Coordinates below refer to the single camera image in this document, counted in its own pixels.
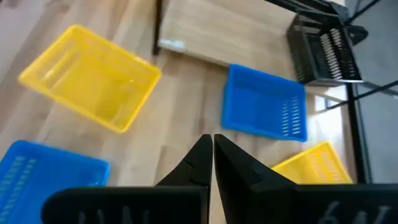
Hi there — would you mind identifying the yellow plastic basket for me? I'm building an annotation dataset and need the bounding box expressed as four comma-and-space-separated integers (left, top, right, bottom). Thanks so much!
271, 141, 354, 185
17, 24, 163, 134

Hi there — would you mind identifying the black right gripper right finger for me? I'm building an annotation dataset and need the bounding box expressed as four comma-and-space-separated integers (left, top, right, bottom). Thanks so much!
213, 133, 398, 224

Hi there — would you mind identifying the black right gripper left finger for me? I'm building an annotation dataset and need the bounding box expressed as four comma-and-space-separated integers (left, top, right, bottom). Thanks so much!
41, 133, 214, 224

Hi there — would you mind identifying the black plastic basket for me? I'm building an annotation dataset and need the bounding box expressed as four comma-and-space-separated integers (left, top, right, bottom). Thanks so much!
285, 11, 364, 87

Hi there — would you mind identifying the black aluminium rig frame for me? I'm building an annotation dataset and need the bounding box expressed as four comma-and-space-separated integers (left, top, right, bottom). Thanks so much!
323, 0, 398, 184

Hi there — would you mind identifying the blue plastic basket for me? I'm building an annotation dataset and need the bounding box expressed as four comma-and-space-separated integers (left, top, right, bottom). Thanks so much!
0, 139, 111, 224
221, 63, 308, 143

